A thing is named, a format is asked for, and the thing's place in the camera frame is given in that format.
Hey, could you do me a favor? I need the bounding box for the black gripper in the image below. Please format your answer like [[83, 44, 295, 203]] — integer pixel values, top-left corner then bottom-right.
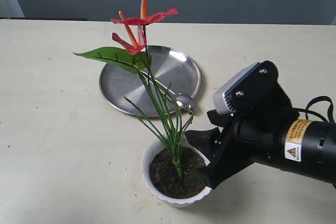
[[185, 109, 335, 189]]

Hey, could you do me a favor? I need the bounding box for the silver metal spoon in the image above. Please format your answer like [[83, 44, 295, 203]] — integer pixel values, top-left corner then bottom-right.
[[138, 70, 200, 115]]

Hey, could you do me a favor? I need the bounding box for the white scalloped flower pot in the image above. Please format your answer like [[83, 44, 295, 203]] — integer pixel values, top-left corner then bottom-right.
[[141, 137, 212, 208]]

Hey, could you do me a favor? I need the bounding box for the red artificial anthurium flower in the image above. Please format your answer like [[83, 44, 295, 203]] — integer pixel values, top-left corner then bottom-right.
[[75, 0, 195, 175]]

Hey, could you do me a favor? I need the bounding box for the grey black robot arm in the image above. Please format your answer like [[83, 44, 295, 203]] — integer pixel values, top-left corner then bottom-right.
[[185, 109, 335, 189]]

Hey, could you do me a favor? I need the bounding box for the dark soil in pot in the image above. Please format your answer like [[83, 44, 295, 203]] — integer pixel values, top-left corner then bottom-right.
[[150, 147, 205, 199]]

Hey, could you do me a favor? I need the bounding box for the round stainless steel plate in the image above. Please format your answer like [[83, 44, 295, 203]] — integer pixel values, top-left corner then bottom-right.
[[99, 45, 202, 118]]

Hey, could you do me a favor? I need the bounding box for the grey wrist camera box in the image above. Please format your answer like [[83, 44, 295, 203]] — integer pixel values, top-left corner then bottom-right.
[[213, 60, 299, 121]]

